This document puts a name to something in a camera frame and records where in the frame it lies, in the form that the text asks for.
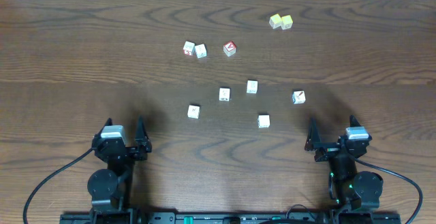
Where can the plain white block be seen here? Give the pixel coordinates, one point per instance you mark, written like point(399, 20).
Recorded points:
point(263, 121)

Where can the white block red bottom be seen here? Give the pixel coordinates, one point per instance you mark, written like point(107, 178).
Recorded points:
point(189, 48)

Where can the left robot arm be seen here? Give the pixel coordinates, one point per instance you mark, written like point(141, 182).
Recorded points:
point(110, 188)

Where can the white block blue edge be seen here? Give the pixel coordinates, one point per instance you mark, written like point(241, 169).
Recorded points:
point(298, 97)

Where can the yellow block left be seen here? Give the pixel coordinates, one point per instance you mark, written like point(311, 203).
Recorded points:
point(275, 21)

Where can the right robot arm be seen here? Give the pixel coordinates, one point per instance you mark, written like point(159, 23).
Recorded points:
point(357, 193)

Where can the yellow block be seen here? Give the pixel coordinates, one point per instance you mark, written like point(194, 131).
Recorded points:
point(286, 22)
point(275, 21)

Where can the white block with oval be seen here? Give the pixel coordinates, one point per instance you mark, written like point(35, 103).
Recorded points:
point(224, 94)

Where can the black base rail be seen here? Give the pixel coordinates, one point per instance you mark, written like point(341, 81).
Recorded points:
point(192, 218)

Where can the red letter block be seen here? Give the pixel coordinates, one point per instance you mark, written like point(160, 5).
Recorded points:
point(229, 48)

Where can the yellow block right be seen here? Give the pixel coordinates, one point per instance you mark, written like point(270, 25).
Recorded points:
point(286, 22)

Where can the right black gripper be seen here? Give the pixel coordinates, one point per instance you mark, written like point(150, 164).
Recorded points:
point(314, 143)

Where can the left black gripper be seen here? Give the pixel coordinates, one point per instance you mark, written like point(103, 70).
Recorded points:
point(127, 150)

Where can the white dragonfly block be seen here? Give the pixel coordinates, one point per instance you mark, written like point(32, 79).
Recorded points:
point(193, 111)

